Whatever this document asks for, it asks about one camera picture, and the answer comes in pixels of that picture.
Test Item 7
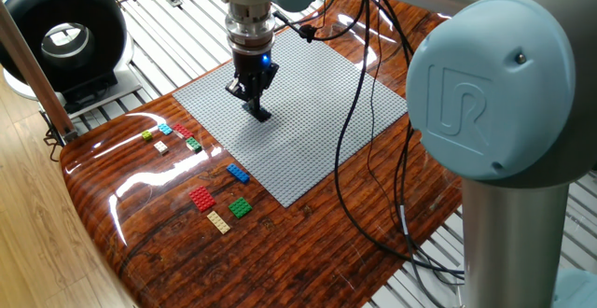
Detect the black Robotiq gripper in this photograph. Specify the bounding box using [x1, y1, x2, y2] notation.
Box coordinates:
[225, 47, 281, 113]

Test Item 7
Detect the black Lego plate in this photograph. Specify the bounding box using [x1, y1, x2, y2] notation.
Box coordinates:
[241, 102, 272, 123]

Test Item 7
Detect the red long Lego brick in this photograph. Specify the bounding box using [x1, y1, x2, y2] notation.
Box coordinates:
[173, 123, 195, 140]

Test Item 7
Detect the grey Lego baseplate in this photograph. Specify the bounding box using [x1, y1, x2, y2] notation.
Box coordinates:
[172, 27, 410, 209]

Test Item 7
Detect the green square Lego plate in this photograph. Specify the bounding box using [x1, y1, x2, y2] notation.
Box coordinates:
[228, 196, 254, 219]

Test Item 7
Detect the red wide Lego plate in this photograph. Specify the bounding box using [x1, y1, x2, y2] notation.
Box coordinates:
[188, 186, 217, 214]

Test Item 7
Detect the tan Lego plate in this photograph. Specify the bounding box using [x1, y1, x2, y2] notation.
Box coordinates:
[206, 210, 231, 235]

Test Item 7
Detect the wood pattern table mat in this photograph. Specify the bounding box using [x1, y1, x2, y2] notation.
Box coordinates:
[59, 0, 463, 308]

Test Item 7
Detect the brown wooden pole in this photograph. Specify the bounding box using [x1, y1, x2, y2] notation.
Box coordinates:
[0, 0, 79, 145]

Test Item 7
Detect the black cable with plug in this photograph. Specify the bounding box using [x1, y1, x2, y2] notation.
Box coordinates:
[272, 0, 465, 276]

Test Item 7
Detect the thin dark cable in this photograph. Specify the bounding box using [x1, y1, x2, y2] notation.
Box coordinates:
[366, 0, 411, 239]

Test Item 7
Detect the black ring shaped device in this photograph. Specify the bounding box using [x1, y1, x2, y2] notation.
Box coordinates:
[0, 0, 144, 116]

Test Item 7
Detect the black cable with silver connector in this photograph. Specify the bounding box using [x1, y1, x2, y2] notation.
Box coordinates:
[368, 0, 465, 308]

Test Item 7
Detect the black wire tangle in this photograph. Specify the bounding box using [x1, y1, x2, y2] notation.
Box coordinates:
[43, 110, 66, 162]

